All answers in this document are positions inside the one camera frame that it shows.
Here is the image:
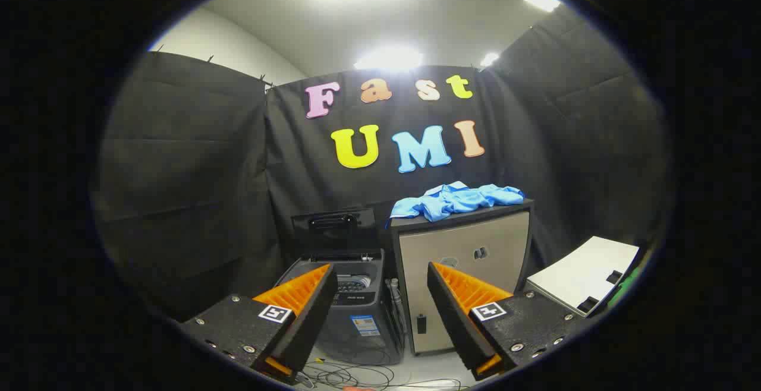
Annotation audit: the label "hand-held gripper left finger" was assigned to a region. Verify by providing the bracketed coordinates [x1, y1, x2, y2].
[178, 263, 338, 386]

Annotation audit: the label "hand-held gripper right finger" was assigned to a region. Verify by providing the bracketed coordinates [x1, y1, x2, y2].
[427, 261, 590, 381]

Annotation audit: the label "grey washing machine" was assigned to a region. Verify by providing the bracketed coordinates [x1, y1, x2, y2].
[273, 248, 406, 366]

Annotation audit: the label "light blue polo shirt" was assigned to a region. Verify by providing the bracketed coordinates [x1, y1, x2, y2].
[389, 181, 525, 222]

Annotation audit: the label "black and beige cabinet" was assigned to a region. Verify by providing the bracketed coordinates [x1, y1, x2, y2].
[389, 199, 534, 356]

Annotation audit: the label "white flat box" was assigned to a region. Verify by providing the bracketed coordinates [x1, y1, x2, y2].
[525, 236, 640, 318]

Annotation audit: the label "green object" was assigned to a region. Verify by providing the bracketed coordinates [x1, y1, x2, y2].
[606, 266, 640, 308]

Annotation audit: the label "black backdrop cloth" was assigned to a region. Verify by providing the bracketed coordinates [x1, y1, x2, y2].
[89, 8, 672, 323]

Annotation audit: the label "round ceiling light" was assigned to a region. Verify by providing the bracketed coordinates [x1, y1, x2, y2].
[355, 46, 424, 72]

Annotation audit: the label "grey drain hose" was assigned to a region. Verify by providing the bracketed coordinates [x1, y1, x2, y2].
[385, 278, 408, 335]

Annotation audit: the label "black floor cables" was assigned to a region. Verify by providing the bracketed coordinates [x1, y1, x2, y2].
[297, 358, 464, 391]

